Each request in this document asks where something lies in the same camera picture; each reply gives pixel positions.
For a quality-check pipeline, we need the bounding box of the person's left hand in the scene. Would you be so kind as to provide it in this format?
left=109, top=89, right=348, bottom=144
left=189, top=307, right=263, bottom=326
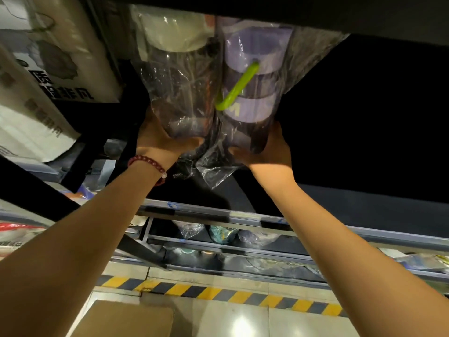
left=136, top=108, right=205, bottom=169

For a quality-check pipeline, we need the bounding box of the person's right hand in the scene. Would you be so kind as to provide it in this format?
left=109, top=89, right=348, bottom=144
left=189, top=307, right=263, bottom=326
left=228, top=121, right=294, bottom=170

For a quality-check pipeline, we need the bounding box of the black metal store shelving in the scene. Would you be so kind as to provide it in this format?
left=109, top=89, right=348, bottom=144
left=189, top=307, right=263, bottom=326
left=0, top=0, right=449, bottom=299

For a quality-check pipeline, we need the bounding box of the clear bottle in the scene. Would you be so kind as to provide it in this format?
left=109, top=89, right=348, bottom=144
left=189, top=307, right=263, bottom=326
left=129, top=3, right=225, bottom=179

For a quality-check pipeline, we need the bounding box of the purple bottle with green strap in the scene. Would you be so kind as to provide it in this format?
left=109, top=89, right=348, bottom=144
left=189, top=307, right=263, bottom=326
left=196, top=15, right=350, bottom=190

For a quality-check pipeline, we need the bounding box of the brown cardboard box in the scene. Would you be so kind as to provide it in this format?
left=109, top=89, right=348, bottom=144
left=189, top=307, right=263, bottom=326
left=70, top=300, right=175, bottom=337

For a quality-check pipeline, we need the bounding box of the person's right forearm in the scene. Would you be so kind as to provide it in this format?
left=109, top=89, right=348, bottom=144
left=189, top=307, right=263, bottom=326
left=251, top=164, right=449, bottom=337

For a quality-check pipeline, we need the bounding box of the person's left forearm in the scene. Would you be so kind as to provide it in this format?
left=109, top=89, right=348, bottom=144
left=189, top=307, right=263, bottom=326
left=0, top=161, right=169, bottom=337

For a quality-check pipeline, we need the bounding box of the red white bagged item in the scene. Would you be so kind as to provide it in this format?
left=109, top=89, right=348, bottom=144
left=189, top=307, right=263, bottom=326
left=0, top=222, right=47, bottom=257

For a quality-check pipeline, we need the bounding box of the red bead bracelet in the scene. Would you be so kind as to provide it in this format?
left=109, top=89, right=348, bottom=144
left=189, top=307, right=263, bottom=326
left=127, top=154, right=168, bottom=187

